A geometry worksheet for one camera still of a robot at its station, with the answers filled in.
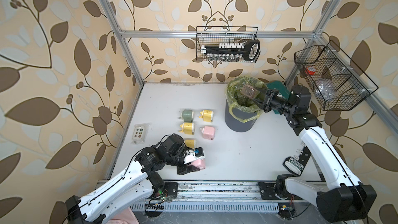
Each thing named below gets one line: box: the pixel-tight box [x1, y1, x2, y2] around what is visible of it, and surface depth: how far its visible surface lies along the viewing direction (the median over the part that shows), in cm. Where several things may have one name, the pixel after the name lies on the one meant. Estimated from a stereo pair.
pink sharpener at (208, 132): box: [199, 126, 216, 141], surface depth 90 cm
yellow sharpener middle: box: [178, 122, 195, 135], surface depth 91 cm
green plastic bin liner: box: [225, 75, 269, 123], surface depth 80 cm
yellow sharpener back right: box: [197, 109, 214, 123], surface depth 98 cm
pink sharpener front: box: [189, 158, 206, 170], surface depth 66 cm
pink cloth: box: [105, 207, 140, 224], surface depth 69 cm
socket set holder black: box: [200, 39, 261, 62], surface depth 87 cm
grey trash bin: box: [224, 99, 258, 133], surface depth 80 cm
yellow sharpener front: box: [185, 139, 195, 149], surface depth 84 cm
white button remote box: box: [130, 122, 152, 145], surface depth 93 cm
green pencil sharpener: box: [178, 109, 195, 123], surface depth 98 cm
